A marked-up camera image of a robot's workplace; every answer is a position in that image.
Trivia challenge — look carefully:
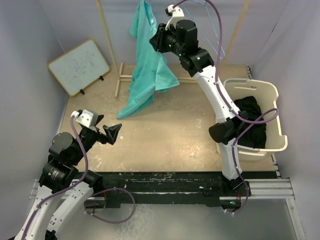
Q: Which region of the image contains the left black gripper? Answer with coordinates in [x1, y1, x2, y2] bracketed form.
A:
[71, 113, 121, 164]

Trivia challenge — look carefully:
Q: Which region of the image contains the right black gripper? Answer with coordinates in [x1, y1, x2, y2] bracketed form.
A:
[150, 22, 185, 58]

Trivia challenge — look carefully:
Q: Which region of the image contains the teal t shirt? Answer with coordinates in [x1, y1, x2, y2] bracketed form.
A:
[116, 0, 180, 119]

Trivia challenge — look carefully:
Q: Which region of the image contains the blue hanger of black shirt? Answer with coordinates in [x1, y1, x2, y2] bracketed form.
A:
[179, 0, 220, 56]

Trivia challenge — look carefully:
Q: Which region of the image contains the black t shirt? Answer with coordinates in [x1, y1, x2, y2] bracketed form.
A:
[233, 95, 268, 150]

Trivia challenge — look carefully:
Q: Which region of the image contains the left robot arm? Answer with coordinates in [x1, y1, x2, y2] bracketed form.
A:
[15, 109, 122, 240]

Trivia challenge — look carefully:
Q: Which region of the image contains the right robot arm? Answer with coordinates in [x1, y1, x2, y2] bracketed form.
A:
[149, 19, 250, 196]

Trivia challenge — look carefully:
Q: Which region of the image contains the wooden clothes rack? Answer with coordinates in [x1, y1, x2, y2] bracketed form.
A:
[96, 0, 252, 98]

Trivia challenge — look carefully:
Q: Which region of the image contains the white laundry basket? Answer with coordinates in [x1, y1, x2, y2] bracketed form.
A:
[214, 78, 288, 163]

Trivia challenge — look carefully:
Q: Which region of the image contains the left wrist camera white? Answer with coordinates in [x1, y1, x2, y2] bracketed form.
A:
[70, 109, 99, 133]

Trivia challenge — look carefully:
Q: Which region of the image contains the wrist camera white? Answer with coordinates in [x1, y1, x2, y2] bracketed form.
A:
[165, 4, 185, 31]
[70, 109, 99, 133]

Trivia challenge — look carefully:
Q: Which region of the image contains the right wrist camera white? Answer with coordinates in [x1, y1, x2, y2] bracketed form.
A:
[165, 4, 185, 31]

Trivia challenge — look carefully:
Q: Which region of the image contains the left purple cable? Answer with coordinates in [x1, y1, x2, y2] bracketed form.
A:
[19, 117, 90, 240]

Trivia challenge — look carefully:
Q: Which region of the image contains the purple cable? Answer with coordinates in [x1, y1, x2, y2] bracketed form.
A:
[19, 117, 90, 240]
[173, 0, 280, 201]

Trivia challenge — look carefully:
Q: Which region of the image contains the small whiteboard wooden frame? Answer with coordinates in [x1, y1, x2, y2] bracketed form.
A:
[47, 38, 110, 96]

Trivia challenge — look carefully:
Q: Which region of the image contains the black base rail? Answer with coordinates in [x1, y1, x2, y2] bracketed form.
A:
[84, 171, 251, 209]

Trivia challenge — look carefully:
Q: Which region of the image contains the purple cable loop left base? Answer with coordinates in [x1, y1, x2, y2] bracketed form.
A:
[83, 186, 137, 224]

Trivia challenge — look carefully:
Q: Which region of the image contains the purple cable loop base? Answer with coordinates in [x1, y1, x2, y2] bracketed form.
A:
[83, 186, 137, 224]
[221, 181, 251, 216]

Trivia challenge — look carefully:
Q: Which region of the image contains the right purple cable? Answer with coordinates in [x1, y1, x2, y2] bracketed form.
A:
[173, 0, 280, 201]

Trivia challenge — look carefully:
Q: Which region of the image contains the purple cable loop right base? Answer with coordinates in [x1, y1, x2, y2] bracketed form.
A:
[221, 181, 251, 216]

